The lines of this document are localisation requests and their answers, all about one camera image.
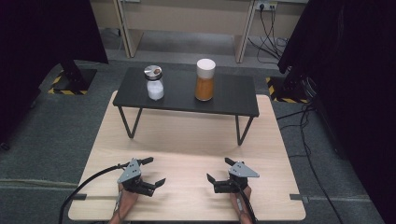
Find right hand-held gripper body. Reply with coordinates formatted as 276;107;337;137
214;161;261;194

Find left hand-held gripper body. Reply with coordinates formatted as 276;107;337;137
117;158;157;198

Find black metal-legged shelf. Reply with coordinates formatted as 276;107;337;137
112;66;261;147

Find silver lid glass jar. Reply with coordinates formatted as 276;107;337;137
143;64;165;102

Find white lid orange spice jar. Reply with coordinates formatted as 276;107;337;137
194;58;217;103

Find person's left hand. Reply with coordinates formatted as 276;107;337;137
118;183;139;209

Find person's right hand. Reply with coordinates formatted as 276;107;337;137
230;186;252;208

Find grey tape strip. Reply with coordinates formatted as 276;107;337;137
64;193;88;202
289;193;310;203

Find black stand base hazard tape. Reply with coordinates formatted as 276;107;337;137
265;69;314;105
47;60;98;96

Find black curtain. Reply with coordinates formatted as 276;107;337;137
0;0;109;147
277;0;396;224

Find beige wooden desk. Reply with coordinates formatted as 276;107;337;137
90;0;310;63

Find right hand-held gripper black cable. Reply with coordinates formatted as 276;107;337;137
232;179;258;224

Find hand-held gripper black cable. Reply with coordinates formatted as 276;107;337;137
58;161;131;224
232;179;258;224

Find left hand-held gripper black cable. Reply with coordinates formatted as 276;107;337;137
58;161;131;224

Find black floor cables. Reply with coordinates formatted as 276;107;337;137
276;102;345;224

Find beige floor cable strip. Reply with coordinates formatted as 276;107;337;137
0;177;79;189

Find black cables under desk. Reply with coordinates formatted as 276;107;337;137
247;5;290;63

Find white wall power socket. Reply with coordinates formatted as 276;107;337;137
255;1;278;11

